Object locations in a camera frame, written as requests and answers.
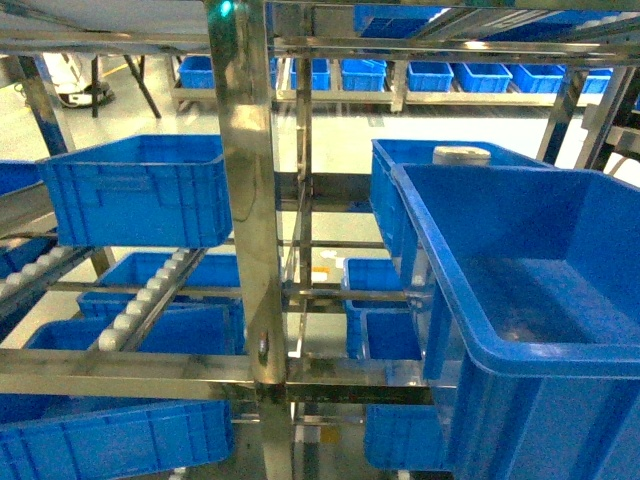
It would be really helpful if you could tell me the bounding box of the white roller track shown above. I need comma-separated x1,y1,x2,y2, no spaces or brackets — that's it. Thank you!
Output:
90,249,206,352

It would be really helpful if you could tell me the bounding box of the blue crate on left rack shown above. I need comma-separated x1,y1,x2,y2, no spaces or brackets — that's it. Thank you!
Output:
37,134,232,249

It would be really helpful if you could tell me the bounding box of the blue crate behind large crate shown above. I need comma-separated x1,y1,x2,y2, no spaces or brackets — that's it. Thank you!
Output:
370,139,551,258

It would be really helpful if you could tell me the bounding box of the steel rack upright post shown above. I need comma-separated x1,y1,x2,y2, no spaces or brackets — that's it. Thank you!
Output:
205,1,293,479

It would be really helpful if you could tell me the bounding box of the large blue plastic crate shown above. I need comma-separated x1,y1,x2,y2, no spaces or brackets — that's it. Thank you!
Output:
392,165,639,479

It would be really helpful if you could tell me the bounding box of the blue crate lower left rack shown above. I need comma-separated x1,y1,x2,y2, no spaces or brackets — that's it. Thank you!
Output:
1,394,234,479

